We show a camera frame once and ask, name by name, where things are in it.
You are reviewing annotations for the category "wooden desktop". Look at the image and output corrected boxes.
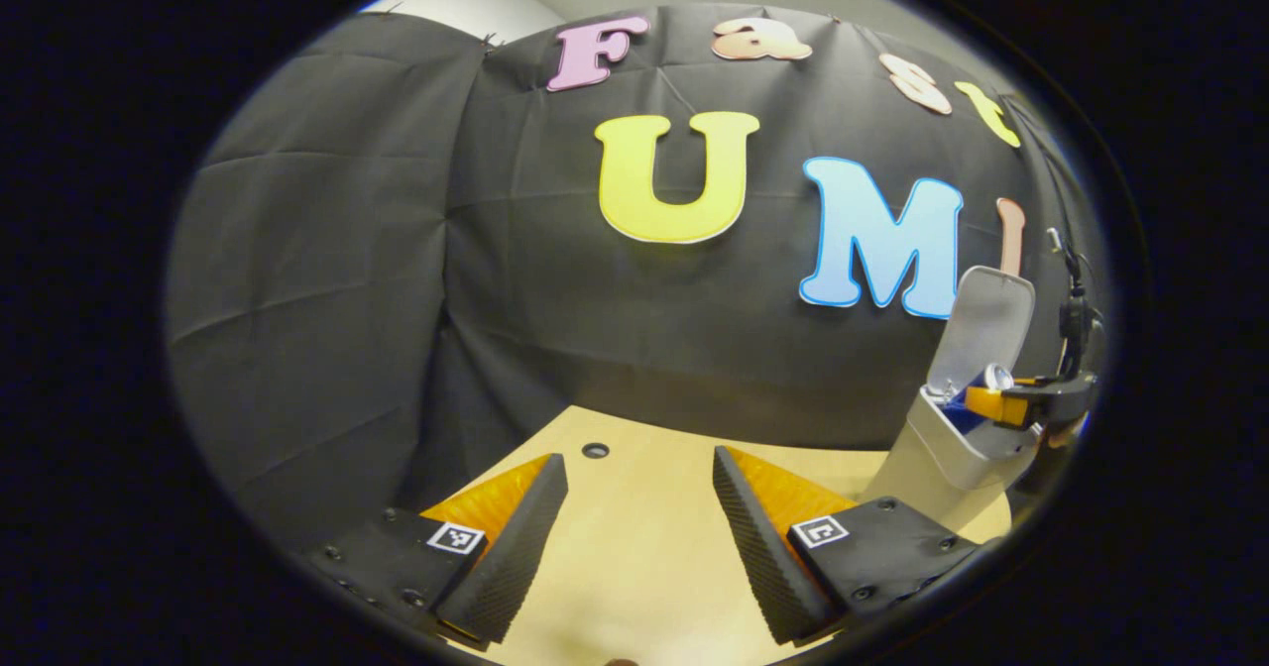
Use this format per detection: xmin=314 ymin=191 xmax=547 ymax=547
xmin=466 ymin=405 xmax=1012 ymax=666

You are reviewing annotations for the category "white desktop garbage bin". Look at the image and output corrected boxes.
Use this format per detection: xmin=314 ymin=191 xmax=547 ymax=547
xmin=861 ymin=266 xmax=1042 ymax=538

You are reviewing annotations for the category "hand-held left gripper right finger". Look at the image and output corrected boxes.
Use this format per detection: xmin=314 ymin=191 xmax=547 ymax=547
xmin=712 ymin=446 xmax=992 ymax=647

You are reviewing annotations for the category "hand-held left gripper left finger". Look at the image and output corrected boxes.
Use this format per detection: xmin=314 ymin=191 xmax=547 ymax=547
xmin=307 ymin=453 xmax=569 ymax=647

